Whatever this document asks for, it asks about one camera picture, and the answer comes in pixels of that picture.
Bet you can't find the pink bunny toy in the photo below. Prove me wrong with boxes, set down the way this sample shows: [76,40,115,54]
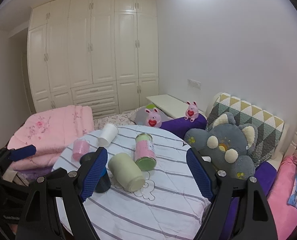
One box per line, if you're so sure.
[145,107,162,128]
[184,101,199,122]

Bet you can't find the white paper cup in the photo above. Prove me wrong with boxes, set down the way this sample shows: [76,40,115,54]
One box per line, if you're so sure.
[98,123,119,147]

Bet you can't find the white bedside table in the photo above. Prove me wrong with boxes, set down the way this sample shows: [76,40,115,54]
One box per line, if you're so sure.
[146,94,189,119]

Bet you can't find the pale green frosted cup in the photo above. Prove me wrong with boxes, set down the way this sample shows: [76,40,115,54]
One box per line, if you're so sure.
[108,153,145,192]

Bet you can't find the heart pattern bed sheet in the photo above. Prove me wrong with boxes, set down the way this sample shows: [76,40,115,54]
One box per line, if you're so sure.
[94,108,140,130]

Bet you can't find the pink folded quilt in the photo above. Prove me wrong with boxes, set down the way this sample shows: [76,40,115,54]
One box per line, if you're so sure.
[8,105,94,171]

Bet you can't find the cream white wardrobe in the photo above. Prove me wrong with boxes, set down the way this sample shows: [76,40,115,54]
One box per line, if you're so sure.
[28,0,159,118]

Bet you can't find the white wall switch plate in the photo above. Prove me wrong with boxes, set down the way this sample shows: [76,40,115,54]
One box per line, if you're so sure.
[187,79,201,89]

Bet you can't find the pink green tall jar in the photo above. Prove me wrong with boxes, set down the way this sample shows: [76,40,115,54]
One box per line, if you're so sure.
[135,133,157,171]

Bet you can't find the grey pillow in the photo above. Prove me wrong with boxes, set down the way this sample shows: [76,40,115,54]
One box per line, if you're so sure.
[133,103,172,125]

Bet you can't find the triangle patterned quilted cushion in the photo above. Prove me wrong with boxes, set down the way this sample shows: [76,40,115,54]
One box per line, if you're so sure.
[205,93,288,167]

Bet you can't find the left pink bunny toy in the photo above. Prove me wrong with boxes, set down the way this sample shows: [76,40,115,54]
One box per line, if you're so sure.
[145,107,162,128]

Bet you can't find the striped white table cloth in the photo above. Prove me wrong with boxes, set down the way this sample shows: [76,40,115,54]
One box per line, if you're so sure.
[52,125,211,240]

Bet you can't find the blue black can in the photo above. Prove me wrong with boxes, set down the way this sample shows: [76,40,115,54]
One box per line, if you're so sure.
[80,152,112,194]

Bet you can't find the pink blanket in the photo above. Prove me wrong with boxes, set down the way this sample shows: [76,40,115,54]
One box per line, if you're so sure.
[268,156,297,239]

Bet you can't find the pink frosted cup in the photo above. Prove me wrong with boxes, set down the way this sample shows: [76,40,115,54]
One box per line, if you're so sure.
[72,139,90,161]

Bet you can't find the purple pillow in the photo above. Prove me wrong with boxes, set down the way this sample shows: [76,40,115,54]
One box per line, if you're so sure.
[160,114,207,139]

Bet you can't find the grey plush toy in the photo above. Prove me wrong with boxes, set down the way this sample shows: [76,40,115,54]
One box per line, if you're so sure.
[184,112,258,180]

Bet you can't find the right pink bunny toy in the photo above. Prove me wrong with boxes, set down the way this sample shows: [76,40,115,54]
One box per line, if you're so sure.
[184,101,199,122]

